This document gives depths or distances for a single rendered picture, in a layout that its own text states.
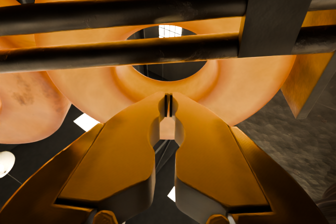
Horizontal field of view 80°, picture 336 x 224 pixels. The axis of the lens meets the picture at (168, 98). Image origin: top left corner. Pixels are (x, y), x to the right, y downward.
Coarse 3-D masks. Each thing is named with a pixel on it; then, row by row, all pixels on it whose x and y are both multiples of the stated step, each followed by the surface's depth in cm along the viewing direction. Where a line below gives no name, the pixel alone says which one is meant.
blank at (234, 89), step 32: (64, 32) 11; (96, 32) 11; (128, 32) 11; (224, 64) 12; (256, 64) 12; (288, 64) 12; (96, 96) 14; (128, 96) 14; (192, 96) 15; (224, 96) 14; (256, 96) 14; (160, 128) 17
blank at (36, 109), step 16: (0, 0) 12; (0, 48) 12; (0, 80) 13; (16, 80) 13; (32, 80) 13; (48, 80) 13; (0, 96) 15; (16, 96) 14; (32, 96) 14; (48, 96) 14; (64, 96) 15; (0, 112) 16; (16, 112) 16; (32, 112) 16; (48, 112) 16; (64, 112) 16; (0, 128) 18; (16, 128) 18; (32, 128) 17; (48, 128) 17
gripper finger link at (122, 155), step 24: (168, 96) 14; (120, 120) 9; (144, 120) 10; (96, 144) 8; (120, 144) 8; (144, 144) 8; (96, 168) 7; (120, 168) 7; (144, 168) 7; (72, 192) 6; (96, 192) 6; (120, 192) 6; (144, 192) 7; (120, 216) 7
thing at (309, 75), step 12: (312, 12) 10; (324, 12) 9; (312, 24) 10; (324, 24) 9; (300, 60) 11; (312, 60) 10; (324, 60) 9; (300, 72) 11; (312, 72) 10; (324, 72) 10; (288, 84) 13; (300, 84) 11; (312, 84) 10; (324, 84) 10; (288, 96) 13; (300, 96) 11; (312, 96) 11; (300, 108) 12
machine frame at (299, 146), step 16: (320, 96) 32; (256, 112) 49; (272, 112) 47; (288, 112) 44; (320, 112) 40; (240, 128) 56; (256, 128) 52; (272, 128) 49; (288, 128) 46; (304, 128) 44; (320, 128) 42; (272, 144) 52; (288, 144) 49; (304, 144) 46; (320, 144) 44; (288, 160) 52; (304, 160) 49; (320, 160) 46; (304, 176) 52; (320, 176) 49; (320, 192) 52
